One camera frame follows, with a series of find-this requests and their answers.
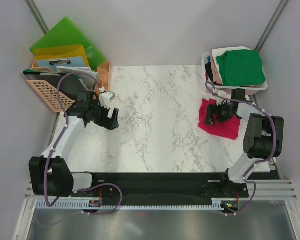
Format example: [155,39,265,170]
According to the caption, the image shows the blue clipboard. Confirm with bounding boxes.
[36,56,87,68]

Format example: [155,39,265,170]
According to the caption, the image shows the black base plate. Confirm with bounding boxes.
[72,172,249,207]

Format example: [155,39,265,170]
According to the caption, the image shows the right aluminium corner post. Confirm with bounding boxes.
[254,0,291,52]

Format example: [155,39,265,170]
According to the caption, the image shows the green t shirt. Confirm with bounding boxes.
[216,49,266,87]

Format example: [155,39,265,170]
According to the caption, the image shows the green plastic folder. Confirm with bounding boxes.
[30,16,107,70]

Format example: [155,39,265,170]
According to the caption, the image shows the black folder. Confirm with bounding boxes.
[23,69,89,100]

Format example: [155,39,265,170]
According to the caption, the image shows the yellow plastic folder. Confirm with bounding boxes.
[33,44,90,66]

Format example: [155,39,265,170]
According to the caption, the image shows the white paper documents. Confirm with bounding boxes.
[56,66,98,86]

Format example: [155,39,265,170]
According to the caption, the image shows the aluminium corner post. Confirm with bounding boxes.
[24,0,50,35]
[254,0,291,52]

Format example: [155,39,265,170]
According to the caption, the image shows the pink red t shirt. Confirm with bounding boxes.
[198,98,241,140]

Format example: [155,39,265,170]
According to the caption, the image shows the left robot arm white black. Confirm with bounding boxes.
[28,91,119,198]

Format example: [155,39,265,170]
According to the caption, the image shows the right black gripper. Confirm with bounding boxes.
[204,101,236,126]

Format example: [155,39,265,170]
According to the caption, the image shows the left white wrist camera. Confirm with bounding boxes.
[99,87,116,109]

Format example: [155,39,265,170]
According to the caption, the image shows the white plastic laundry basket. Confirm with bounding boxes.
[201,53,268,96]

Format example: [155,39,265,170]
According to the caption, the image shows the white slotted cable duct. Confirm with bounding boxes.
[35,198,238,211]

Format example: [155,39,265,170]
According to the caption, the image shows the white t shirt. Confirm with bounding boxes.
[211,46,251,77]

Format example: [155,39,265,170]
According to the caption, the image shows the beige t shirt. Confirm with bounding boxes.
[210,55,224,86]

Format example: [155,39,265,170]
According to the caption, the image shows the left aluminium corner post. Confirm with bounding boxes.
[24,0,50,35]

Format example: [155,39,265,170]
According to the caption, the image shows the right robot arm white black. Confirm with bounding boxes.
[204,88,285,197]

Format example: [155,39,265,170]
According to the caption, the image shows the black t shirt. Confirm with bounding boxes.
[204,62,217,84]

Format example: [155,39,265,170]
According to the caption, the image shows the aluminium frame rail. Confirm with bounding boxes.
[25,180,297,201]

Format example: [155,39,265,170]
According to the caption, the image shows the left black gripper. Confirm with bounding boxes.
[89,99,119,131]

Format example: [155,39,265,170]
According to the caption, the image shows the peach perforated file organizer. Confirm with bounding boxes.
[27,58,112,113]

